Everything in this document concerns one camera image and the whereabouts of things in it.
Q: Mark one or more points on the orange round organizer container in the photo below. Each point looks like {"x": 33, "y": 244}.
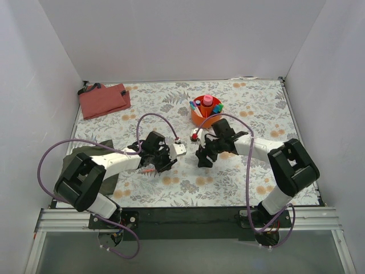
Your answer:
{"x": 206, "y": 113}

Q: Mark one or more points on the dark green cloth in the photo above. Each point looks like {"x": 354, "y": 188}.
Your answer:
{"x": 109, "y": 184}

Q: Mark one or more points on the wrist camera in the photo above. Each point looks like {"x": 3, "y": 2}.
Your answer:
{"x": 198, "y": 136}
{"x": 177, "y": 149}

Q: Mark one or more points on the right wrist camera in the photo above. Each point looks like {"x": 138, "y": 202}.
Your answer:
{"x": 198, "y": 136}

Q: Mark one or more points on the aluminium frame rail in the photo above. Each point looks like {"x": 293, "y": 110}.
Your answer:
{"x": 190, "y": 240}

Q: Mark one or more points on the pink capped pen tube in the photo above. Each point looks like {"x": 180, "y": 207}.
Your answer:
{"x": 207, "y": 100}

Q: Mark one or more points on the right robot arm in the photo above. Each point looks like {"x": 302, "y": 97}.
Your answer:
{"x": 292, "y": 166}

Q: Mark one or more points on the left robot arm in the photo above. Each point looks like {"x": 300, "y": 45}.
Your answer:
{"x": 81, "y": 181}

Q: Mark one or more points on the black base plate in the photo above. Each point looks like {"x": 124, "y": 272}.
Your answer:
{"x": 170, "y": 223}

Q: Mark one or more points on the floral table mat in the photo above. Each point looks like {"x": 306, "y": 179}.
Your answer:
{"x": 258, "y": 105}

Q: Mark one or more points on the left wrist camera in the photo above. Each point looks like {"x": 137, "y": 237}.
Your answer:
{"x": 177, "y": 149}

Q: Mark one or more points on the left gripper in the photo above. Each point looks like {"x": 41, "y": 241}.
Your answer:
{"x": 164, "y": 159}

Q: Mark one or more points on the blue capped white marker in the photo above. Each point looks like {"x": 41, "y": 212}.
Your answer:
{"x": 195, "y": 108}

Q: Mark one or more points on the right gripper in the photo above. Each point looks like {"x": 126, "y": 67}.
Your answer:
{"x": 210, "y": 149}

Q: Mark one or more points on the blue black highlighter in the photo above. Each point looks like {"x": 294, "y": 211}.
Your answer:
{"x": 216, "y": 110}

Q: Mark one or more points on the red folded cloth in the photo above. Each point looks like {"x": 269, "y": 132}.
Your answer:
{"x": 98, "y": 100}

